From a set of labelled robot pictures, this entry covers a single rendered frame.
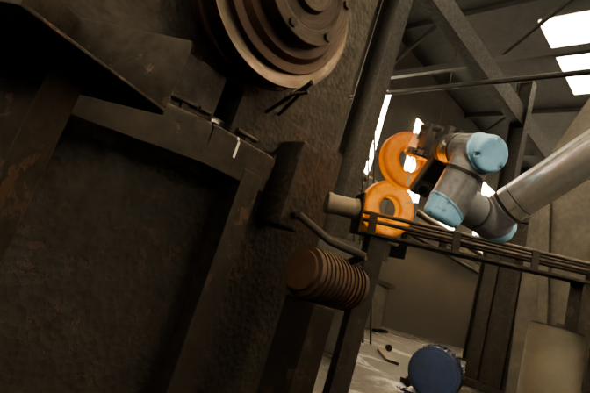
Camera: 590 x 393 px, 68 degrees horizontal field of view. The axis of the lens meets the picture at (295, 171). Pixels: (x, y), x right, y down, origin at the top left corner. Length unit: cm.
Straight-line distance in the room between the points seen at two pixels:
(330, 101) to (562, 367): 96
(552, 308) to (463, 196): 255
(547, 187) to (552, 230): 258
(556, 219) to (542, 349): 242
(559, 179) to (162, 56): 73
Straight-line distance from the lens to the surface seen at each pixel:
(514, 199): 97
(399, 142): 118
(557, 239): 350
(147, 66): 69
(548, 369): 117
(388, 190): 124
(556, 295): 341
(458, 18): 808
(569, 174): 96
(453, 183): 89
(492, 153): 89
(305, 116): 140
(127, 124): 90
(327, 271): 105
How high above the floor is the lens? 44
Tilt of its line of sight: 13 degrees up
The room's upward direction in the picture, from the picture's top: 18 degrees clockwise
